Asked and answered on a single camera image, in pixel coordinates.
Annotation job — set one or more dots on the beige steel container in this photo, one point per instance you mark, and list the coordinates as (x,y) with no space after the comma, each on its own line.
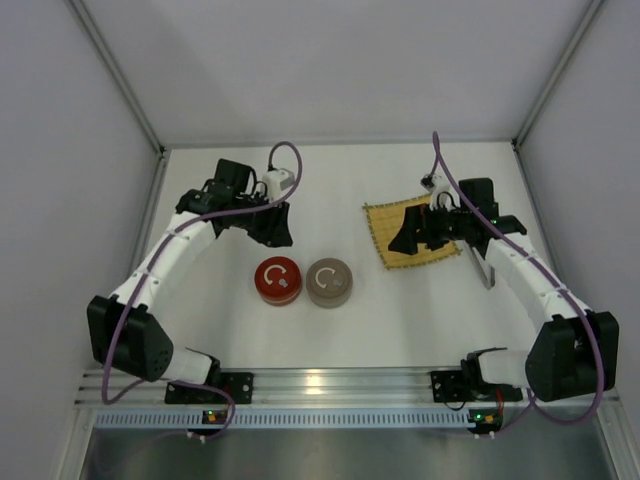
(331,296)

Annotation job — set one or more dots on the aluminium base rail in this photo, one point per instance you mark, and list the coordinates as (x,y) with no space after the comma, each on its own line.
(294,388)

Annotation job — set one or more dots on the red round lid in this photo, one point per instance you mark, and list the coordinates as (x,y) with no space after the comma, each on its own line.
(277,272)

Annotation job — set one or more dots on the right aluminium frame post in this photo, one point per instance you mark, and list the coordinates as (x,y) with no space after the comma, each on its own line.
(560,67)

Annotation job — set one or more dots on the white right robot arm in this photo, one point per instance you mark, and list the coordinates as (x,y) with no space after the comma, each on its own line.
(576,348)

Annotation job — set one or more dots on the steel tongs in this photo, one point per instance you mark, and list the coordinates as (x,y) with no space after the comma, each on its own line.
(485,271)

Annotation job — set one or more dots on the left aluminium frame post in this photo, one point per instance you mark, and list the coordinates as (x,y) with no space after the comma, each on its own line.
(90,28)

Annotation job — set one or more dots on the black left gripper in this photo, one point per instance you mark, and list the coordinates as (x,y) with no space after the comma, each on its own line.
(267,220)

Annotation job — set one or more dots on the bamboo mat tray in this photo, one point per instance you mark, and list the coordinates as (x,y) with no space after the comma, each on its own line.
(384,222)

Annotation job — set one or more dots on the slotted cable duct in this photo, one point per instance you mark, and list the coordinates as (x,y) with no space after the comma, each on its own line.
(432,418)

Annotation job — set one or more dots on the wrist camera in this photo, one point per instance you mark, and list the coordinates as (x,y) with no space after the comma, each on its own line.
(277,183)
(435,185)

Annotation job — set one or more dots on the beige round lid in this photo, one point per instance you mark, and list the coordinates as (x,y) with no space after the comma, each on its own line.
(329,271)

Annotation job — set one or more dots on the aluminium frame post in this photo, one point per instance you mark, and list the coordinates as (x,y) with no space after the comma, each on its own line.
(560,67)
(90,28)

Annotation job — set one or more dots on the red steel container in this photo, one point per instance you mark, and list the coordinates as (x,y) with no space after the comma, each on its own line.
(279,298)

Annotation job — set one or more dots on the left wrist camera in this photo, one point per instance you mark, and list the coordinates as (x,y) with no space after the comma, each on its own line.
(277,183)

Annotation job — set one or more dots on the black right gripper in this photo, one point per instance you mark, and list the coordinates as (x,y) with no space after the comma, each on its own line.
(428,227)

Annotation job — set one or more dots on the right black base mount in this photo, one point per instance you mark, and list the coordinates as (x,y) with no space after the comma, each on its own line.
(455,386)

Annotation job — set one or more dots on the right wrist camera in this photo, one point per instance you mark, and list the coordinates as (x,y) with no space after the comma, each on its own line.
(435,185)

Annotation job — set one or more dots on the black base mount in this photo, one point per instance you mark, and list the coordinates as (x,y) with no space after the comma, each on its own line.
(455,386)
(238,385)

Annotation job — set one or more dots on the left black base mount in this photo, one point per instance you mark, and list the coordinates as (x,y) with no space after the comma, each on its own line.
(238,385)

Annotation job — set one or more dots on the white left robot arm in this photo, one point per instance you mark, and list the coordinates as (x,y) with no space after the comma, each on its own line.
(126,327)

